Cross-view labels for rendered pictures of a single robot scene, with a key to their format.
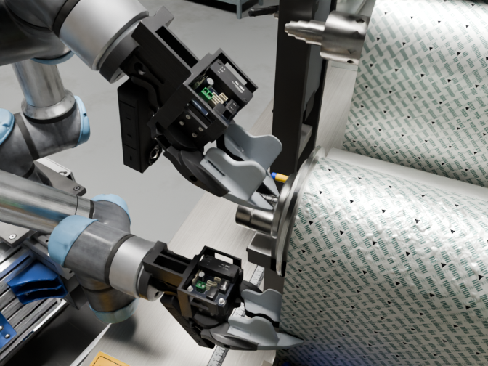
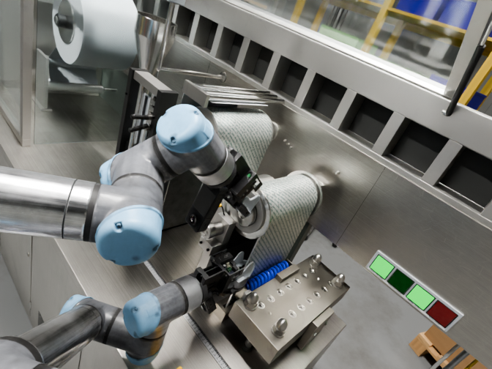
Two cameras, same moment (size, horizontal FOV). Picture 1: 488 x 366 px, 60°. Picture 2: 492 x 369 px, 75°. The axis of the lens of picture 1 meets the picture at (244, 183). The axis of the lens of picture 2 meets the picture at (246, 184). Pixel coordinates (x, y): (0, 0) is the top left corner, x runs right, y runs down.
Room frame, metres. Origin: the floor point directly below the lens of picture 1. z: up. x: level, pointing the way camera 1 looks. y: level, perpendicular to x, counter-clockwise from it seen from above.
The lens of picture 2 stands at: (0.21, 0.62, 1.69)
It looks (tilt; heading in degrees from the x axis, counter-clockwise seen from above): 28 degrees down; 280
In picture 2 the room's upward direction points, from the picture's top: 22 degrees clockwise
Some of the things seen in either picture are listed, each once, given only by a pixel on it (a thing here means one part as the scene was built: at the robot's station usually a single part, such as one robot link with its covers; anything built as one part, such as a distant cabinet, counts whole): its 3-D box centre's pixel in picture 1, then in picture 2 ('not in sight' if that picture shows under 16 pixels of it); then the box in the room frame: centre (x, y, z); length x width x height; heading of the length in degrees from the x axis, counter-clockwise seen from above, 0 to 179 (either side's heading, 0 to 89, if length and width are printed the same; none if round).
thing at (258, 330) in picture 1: (264, 329); (247, 269); (0.24, -0.02, 1.12); 0.09 x 0.03 x 0.06; 65
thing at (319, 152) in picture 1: (302, 211); (247, 210); (0.31, -0.06, 1.25); 0.15 x 0.01 x 0.15; 156
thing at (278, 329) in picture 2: not in sight; (281, 326); (0.10, 0.03, 1.05); 0.04 x 0.04 x 0.04
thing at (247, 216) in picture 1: (247, 212); (208, 230); (0.37, 0.00, 1.18); 0.04 x 0.02 x 0.04; 156
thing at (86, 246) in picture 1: (94, 250); (154, 310); (0.37, 0.21, 1.11); 0.11 x 0.08 x 0.09; 66
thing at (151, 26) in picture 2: not in sight; (156, 27); (0.93, -0.45, 1.50); 0.14 x 0.14 x 0.06
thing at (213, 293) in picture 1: (192, 285); (214, 277); (0.30, 0.07, 1.12); 0.12 x 0.08 x 0.09; 66
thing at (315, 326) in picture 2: not in sight; (315, 328); (-0.01, -0.11, 0.96); 0.10 x 0.03 x 0.11; 66
